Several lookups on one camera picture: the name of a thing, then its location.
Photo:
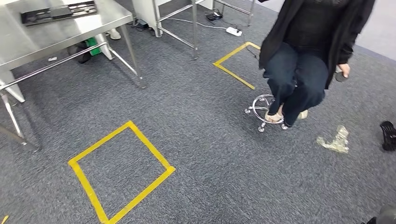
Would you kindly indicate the black pouch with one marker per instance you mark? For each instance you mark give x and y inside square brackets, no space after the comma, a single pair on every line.
[214,15]

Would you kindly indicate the white power strip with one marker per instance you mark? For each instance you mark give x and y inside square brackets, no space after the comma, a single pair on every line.
[234,31]

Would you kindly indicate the loose yellow tape strip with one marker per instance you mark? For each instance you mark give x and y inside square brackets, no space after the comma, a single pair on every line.
[3,219]

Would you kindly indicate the torn yellow floor tape square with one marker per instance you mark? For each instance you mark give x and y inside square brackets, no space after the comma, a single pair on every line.
[230,69]

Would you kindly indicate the person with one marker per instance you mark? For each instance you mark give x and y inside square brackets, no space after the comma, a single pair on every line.
[309,46]
[113,34]

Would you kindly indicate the person's hand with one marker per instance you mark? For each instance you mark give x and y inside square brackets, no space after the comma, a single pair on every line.
[344,69]

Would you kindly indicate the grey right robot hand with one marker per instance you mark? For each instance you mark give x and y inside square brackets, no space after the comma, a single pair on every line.
[386,216]

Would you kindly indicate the stainless steel table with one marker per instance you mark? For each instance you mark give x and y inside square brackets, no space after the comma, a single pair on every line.
[194,28]

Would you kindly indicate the crumpled clear tape scrap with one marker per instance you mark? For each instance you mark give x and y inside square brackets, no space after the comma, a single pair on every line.
[335,142]

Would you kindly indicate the green plastic crate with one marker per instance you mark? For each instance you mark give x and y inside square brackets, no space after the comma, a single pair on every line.
[92,46]

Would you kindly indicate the stainless steel workbench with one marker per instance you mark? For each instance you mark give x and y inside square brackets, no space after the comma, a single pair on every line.
[46,37]

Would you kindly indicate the black folded stand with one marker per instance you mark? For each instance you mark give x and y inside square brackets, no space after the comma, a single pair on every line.
[388,136]

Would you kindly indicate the black plastic panel part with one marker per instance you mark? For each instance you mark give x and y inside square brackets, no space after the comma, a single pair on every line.
[58,12]

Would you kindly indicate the chrome stool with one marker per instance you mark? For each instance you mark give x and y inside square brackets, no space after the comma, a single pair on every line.
[261,108]

